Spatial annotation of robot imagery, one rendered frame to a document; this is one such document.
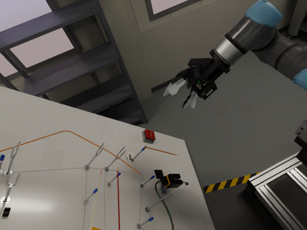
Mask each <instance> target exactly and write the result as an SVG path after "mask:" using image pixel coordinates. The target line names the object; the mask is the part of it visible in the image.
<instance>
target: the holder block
mask: <svg viewBox="0 0 307 230"><path fill-rule="evenodd" d="M168 176H169V179H170V182H171V184H170V185H169V186H167V187H166V188H178V187H179V186H180V185H182V184H183V182H182V180H174V178H177V179H180V178H181V177H180V174H171V173H170V174H168Z"/></svg>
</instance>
